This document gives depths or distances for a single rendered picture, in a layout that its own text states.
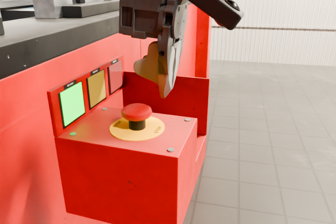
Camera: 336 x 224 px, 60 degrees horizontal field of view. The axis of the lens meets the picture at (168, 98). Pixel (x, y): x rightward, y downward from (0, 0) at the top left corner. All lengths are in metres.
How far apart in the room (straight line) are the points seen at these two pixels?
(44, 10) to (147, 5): 0.45
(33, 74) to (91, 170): 0.22
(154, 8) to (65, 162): 0.23
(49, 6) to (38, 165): 0.41
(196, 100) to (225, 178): 1.15
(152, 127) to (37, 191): 0.28
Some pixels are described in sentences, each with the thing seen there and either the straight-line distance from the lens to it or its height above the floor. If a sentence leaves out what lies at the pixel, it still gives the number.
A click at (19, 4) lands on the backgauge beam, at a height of 0.89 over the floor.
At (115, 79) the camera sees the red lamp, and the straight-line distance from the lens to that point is 0.50.
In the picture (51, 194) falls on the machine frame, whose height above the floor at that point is 0.58.
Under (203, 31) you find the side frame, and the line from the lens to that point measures 2.43.
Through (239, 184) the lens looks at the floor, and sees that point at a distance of 1.60.
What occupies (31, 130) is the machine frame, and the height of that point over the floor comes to 0.73.
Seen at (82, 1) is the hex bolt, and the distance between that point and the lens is 0.84.
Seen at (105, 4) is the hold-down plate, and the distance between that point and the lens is 0.92.
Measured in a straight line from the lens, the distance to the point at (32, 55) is 0.53.
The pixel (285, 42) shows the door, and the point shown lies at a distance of 4.01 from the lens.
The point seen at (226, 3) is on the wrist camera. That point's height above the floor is 0.93.
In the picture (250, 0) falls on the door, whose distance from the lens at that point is 3.91.
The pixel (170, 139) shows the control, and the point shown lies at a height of 0.78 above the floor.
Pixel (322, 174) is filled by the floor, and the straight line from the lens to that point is 1.82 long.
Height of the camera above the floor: 0.96
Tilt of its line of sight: 21 degrees down
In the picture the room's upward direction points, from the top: straight up
